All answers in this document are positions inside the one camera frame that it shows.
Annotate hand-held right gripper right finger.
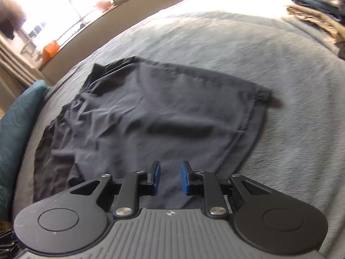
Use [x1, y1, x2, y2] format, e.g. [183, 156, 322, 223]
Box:
[180, 160, 273, 218]

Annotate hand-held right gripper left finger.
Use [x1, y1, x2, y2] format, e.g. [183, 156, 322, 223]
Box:
[69, 161, 162, 219]

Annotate black shorts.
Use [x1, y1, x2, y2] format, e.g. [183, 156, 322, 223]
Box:
[32, 56, 273, 209]

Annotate grey bed sheet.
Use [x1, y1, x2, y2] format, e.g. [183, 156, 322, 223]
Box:
[11, 0, 345, 259]

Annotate blue pillow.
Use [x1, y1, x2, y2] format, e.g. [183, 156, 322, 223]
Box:
[0, 79, 52, 218]

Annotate orange bag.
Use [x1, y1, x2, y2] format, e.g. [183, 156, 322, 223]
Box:
[42, 40, 60, 66]

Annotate wooden window sill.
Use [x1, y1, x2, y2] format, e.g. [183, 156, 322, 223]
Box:
[38, 0, 151, 72]

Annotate beige curtain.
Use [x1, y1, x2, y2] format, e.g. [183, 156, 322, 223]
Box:
[0, 35, 54, 106]

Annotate pink round pot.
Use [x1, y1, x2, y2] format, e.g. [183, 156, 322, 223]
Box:
[95, 0, 113, 11]

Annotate white metal rack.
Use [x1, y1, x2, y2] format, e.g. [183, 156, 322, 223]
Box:
[20, 23, 45, 57]

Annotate dark hanging cloth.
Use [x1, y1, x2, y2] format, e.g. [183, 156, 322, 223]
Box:
[0, 0, 27, 39]

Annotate folded blue jeans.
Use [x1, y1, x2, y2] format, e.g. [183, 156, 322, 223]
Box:
[286, 0, 345, 22]

